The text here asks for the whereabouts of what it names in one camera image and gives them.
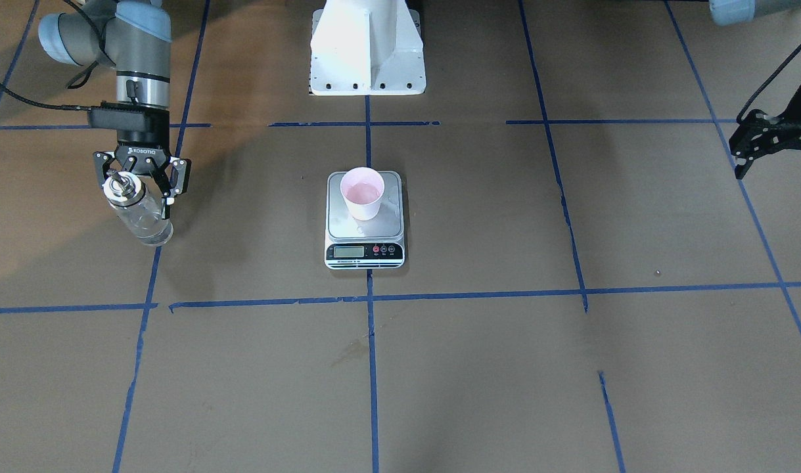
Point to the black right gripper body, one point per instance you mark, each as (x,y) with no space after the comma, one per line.
(139,152)

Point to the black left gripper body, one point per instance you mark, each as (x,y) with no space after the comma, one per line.
(757,136)

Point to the silver digital kitchen scale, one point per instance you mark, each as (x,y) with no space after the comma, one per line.
(376,243)

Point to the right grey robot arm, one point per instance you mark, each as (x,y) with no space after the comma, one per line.
(133,39)

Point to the clear glass sauce bottle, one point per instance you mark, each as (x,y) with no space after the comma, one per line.
(137,208)

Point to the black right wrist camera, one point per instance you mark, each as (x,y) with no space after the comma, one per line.
(128,117)

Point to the pink plastic cup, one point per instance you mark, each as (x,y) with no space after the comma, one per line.
(362,190)

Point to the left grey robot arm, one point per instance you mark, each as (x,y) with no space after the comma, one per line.
(735,12)

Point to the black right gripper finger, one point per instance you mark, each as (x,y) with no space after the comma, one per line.
(171,175)
(114,183)

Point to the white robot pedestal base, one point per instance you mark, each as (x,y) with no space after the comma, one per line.
(367,48)

